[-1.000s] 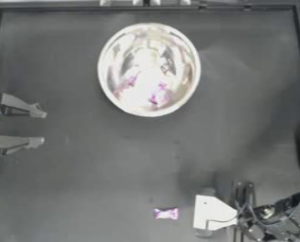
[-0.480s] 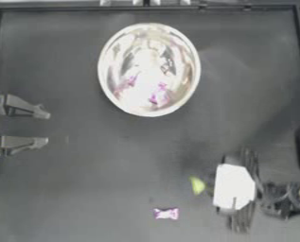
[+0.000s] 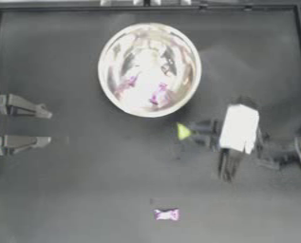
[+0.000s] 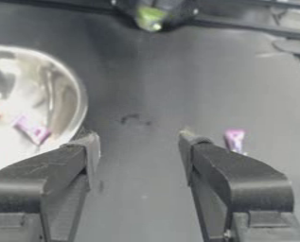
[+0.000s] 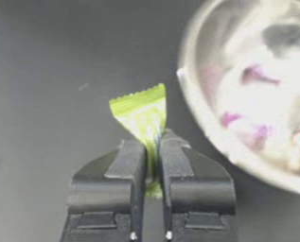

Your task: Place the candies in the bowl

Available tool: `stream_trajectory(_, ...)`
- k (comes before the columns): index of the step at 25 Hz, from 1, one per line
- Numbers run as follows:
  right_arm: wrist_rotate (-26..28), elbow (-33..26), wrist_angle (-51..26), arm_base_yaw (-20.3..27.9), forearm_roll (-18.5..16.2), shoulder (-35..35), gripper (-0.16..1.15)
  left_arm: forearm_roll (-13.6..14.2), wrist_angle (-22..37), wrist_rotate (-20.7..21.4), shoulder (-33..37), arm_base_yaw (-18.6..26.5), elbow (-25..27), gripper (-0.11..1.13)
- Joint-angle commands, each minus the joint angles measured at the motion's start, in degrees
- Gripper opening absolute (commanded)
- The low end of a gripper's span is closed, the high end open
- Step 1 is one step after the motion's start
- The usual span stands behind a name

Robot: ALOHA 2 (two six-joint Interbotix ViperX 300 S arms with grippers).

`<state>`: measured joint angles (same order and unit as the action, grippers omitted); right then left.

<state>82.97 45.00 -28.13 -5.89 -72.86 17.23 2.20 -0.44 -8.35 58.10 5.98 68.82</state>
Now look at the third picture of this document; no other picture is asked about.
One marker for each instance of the small purple white candy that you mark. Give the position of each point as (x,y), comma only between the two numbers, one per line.
(158,95)

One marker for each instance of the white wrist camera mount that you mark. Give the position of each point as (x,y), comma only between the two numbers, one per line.
(238,128)

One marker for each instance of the black table frame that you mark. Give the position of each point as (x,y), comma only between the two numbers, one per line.
(51,7)

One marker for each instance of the green candy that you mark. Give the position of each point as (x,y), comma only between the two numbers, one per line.
(182,132)

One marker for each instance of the grey frame bracket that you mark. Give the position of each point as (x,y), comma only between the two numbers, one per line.
(104,2)

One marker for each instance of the steel bowl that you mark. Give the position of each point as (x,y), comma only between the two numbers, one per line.
(178,47)

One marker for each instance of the red white black candy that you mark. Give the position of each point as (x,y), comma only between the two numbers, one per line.
(167,68)

